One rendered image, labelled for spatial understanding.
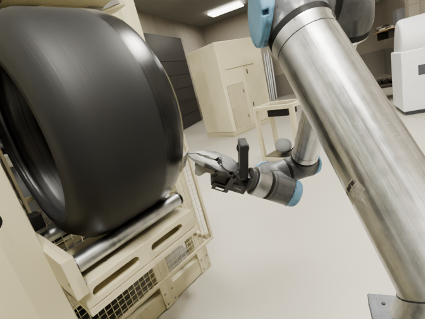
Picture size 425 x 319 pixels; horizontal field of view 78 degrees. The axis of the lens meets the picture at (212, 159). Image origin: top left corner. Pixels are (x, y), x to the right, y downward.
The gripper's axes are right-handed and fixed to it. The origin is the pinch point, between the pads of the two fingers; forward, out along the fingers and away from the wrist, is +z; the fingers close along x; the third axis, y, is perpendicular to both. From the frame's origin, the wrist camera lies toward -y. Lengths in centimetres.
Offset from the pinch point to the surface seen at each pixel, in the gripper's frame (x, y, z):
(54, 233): -6, 40, 30
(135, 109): -9.2, -11.8, 17.6
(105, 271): -24.4, 23.6, 12.5
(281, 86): 1020, 181, -471
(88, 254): -22.3, 21.7, 17.3
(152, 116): -7.5, -10.6, 13.8
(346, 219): 69, 57, -148
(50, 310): -29, 36, 22
